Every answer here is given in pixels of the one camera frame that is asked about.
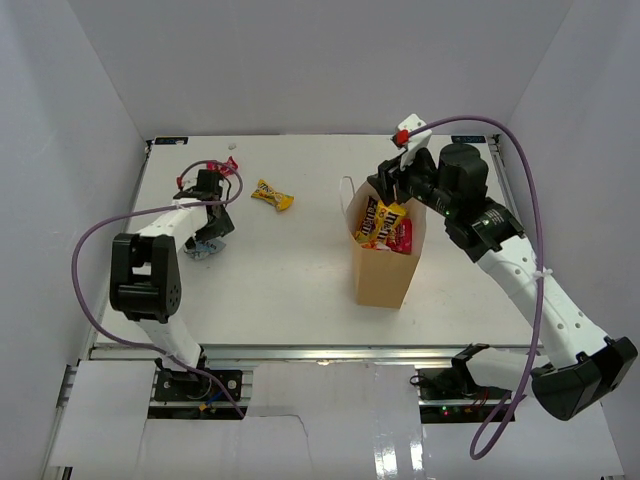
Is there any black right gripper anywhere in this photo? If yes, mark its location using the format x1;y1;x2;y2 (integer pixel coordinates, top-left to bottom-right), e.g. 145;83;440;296
367;143;458;218

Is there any yellow M&M's packet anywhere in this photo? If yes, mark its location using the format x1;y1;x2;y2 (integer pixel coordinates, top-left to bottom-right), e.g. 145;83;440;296
251;179;294;212
372;200;407;244

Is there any grey Himalaya candy packet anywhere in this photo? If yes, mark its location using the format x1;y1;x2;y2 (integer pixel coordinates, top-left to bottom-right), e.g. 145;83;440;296
183;238;226;261

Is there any purple M&M's packet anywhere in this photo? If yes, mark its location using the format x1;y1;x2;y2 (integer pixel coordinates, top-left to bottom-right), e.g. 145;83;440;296
354;196;380;244

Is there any red Himalaya candy packet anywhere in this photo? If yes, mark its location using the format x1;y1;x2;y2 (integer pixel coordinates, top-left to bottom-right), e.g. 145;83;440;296
387;218;413;254

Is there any orange Skittles snack bag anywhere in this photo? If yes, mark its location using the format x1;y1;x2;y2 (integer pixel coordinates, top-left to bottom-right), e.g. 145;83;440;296
360;241;391;251

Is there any brown paper bag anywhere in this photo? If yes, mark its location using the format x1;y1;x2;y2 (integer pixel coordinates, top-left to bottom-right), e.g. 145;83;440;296
339;176;426;309

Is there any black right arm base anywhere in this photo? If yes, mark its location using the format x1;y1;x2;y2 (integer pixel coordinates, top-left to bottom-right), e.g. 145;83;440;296
409;367;507;407

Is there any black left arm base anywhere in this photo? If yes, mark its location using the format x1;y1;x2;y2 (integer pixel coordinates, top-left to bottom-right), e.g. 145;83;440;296
152;368;246;411

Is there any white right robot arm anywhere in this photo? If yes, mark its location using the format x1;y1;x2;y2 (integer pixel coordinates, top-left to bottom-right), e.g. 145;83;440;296
367;144;638;421

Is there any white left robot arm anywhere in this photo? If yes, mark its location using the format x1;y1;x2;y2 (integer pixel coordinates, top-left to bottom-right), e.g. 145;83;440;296
109;169;234;399

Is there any crumpled red candy packet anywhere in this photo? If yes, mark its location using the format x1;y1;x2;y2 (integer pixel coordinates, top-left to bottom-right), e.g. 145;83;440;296
206;156;239;177

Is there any dark label right table corner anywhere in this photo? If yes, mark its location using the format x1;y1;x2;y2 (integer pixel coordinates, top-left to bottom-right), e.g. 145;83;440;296
451;135;487;144

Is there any dark label table corner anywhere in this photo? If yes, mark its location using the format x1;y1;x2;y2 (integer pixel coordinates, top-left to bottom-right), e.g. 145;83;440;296
451;135;487;144
153;136;189;146

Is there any dark label left table corner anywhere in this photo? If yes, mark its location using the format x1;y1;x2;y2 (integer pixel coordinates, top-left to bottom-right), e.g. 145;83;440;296
153;136;189;146

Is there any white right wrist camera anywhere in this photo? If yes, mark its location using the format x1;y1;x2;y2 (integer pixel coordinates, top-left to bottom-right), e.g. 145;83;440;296
391;113;433;170

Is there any aluminium front rail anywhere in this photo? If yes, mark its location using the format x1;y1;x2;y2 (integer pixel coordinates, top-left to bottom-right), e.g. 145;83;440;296
88;342;476;364

